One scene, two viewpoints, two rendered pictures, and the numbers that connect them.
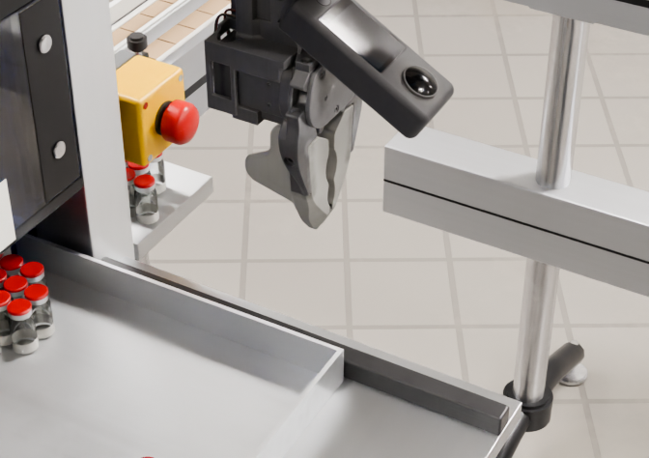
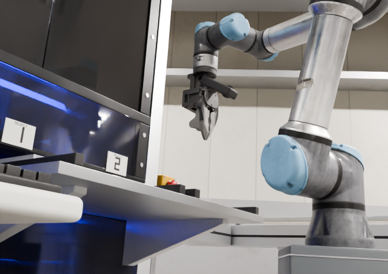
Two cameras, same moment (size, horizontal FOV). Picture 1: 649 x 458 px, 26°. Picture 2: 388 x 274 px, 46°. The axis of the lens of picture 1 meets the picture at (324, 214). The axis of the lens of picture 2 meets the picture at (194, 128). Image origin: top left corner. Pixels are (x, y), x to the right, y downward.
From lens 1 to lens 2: 1.04 m
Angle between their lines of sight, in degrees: 54
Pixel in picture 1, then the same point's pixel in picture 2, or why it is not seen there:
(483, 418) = (250, 208)
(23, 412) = not seen: hidden behind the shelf
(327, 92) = (209, 97)
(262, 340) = not seen: hidden behind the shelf
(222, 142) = not seen: outside the picture
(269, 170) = (194, 121)
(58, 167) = (140, 169)
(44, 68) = (142, 140)
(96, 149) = (149, 176)
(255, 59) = (193, 89)
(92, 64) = (153, 152)
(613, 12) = (301, 241)
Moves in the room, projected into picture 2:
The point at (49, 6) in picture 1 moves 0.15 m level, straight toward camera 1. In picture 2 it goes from (146, 128) to (148, 113)
